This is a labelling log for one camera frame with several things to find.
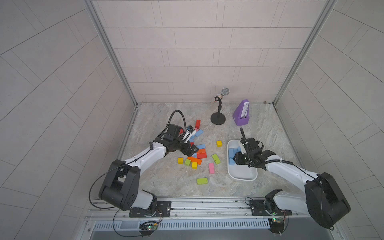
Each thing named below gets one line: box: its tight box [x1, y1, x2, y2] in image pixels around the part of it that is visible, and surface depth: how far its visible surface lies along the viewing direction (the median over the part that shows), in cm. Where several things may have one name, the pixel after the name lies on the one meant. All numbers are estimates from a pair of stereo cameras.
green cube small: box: [184, 158, 191, 167], surface depth 86 cm
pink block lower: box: [209, 163, 215, 174], surface depth 86 cm
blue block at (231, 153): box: [228, 148, 235, 159], surface depth 88 cm
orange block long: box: [187, 156, 202, 165], surface depth 88 cm
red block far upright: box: [195, 119, 201, 129], surface depth 104 cm
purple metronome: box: [232, 99, 250, 126], surface depth 101 cm
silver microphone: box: [218, 87, 230, 99], surface depth 88 cm
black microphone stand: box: [210, 96, 226, 125], surface depth 107 cm
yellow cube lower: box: [191, 162, 198, 170], surface depth 85 cm
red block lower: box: [197, 152, 207, 159], surface depth 91 cm
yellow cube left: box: [177, 157, 184, 165], surface depth 87 cm
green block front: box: [196, 178, 208, 185], surface depth 81 cm
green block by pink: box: [212, 153, 221, 165], surface depth 88 cm
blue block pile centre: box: [229, 158, 236, 166], surface depth 86 cm
